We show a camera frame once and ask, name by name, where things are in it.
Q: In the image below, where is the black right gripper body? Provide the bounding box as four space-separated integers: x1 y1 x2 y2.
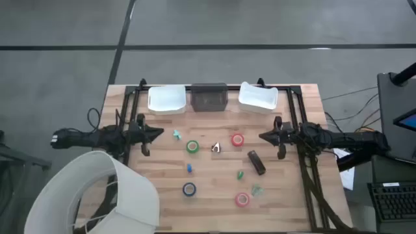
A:
274 116 302 160

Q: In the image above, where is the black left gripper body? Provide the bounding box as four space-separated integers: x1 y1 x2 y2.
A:
128 113 153 157

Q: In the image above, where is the black stapler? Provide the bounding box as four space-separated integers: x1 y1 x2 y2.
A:
247 149 267 176

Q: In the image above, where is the red tape roll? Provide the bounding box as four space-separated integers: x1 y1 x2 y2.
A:
231 133 245 148

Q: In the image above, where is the green tape roll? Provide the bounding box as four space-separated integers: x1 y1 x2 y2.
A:
185 140 200 155

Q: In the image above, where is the blue tape roll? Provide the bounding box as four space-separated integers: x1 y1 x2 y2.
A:
181 181 198 198

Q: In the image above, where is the pink tape roll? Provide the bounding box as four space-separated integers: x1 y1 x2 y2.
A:
235 192 251 208

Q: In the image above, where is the clear pale green staple remover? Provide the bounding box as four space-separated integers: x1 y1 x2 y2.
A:
251 183 265 198

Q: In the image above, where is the white square plastic bin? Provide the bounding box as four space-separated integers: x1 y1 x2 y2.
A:
148 84 187 116

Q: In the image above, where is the white curved-rim plastic bin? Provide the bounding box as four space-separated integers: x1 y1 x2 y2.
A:
238 81 280 115

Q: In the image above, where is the white lampshade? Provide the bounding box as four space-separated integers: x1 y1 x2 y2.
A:
24 150 161 234

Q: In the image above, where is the dark translucent plastic bin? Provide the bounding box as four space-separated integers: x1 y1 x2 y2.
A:
190 83 228 112

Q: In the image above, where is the white paper sheet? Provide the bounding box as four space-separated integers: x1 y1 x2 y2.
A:
333 148 356 191

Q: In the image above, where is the black stand bar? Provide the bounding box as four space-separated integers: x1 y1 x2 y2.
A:
336 148 385 174

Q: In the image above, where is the dark grey desk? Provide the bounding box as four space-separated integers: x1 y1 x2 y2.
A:
370 154 416 234

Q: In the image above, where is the tablet with blue screen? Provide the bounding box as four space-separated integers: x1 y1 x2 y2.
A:
392 109 416 133

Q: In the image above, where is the grey metal stand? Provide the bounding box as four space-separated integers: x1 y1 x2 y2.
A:
0 129 53 234

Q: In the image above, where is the black keyboard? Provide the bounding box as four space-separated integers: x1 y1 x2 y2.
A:
367 181 416 224

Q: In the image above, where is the black pole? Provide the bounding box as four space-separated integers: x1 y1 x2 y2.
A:
389 62 416 87

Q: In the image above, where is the black aluminium table frame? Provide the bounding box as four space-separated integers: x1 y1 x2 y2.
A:
118 77 354 234

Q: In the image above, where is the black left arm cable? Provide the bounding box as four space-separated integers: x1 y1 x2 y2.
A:
86 107 103 132

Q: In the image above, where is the thin black floor cable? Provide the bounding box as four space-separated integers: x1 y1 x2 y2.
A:
320 85 380 101

